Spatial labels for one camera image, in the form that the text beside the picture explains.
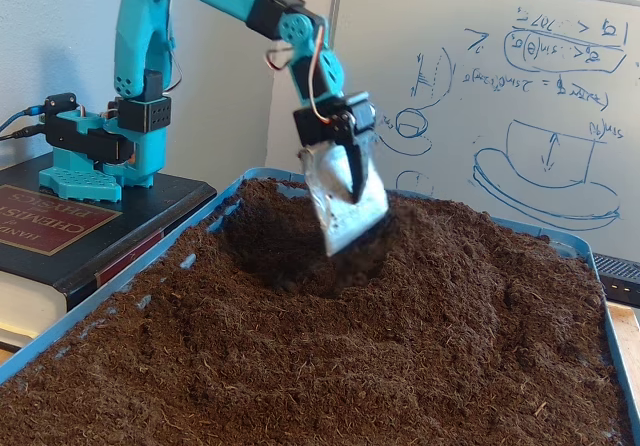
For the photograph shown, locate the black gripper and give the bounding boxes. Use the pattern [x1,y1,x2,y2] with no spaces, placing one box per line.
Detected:
[292,90,391,258]

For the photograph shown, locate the brown soil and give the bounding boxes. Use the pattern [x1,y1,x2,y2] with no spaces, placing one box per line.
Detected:
[0,175,626,446]

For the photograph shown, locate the teal robot arm with base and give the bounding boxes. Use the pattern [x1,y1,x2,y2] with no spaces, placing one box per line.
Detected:
[39,0,347,203]

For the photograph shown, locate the whiteboard with blue drawings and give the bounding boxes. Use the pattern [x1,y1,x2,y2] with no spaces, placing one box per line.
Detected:
[309,0,640,257]

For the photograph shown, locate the black chemistry physics handbook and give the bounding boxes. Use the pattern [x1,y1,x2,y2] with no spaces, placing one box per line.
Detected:
[0,153,219,352]

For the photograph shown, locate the blue plastic tray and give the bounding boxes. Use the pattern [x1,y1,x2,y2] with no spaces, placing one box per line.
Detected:
[0,166,640,446]

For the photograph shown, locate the red white servo wire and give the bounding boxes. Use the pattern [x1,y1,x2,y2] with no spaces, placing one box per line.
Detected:
[264,21,335,128]

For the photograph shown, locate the black cable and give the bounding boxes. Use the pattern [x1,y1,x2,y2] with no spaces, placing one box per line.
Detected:
[0,125,47,142]

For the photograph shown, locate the blue cable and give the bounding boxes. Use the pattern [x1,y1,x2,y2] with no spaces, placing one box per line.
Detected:
[0,107,47,135]

